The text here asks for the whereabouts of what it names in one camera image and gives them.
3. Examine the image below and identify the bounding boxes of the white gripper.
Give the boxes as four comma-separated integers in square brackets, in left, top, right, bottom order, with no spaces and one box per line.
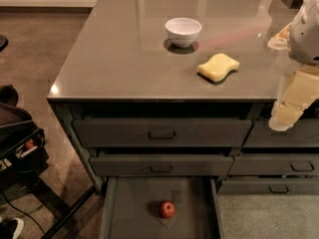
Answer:
[267,24,319,131]

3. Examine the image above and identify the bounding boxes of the middle right drawer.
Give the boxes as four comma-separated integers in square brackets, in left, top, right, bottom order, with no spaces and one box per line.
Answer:
[228,154,319,175]

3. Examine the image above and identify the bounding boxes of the black cable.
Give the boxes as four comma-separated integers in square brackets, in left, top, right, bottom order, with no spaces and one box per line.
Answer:
[0,190,48,236]

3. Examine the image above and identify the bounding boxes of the top left drawer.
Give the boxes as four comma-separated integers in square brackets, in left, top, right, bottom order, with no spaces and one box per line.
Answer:
[73,118,252,147]

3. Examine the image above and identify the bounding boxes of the black and white shoe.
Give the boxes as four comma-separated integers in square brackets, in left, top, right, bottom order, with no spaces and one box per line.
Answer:
[0,218,24,239]

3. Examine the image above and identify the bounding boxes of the open bottom left drawer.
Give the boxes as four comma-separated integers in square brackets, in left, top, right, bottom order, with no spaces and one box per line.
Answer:
[99,176,224,239]

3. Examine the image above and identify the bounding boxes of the black cart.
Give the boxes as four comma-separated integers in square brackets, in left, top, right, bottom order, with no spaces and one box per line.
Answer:
[0,85,96,239]

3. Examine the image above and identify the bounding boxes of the middle left drawer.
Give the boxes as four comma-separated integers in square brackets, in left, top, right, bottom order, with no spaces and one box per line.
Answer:
[90,154,233,176]

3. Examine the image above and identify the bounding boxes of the red apple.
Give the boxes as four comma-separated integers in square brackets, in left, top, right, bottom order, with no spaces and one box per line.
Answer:
[159,200,176,219]

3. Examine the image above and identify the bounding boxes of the bottom right drawer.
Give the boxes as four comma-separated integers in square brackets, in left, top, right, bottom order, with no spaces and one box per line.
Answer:
[218,178,319,195]

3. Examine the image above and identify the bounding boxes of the white ceramic bowl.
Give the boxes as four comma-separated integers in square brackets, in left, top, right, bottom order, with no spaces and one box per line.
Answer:
[165,18,201,48]

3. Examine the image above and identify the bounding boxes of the grey kitchen counter cabinet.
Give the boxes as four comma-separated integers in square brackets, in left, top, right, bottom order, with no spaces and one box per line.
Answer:
[48,0,318,189]

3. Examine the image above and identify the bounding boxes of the top right drawer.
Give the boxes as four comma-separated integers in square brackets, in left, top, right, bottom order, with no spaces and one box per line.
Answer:
[244,119,319,147]

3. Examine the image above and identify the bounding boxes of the yellow sponge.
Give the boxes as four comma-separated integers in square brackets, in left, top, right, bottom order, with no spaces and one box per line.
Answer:
[197,53,240,83]

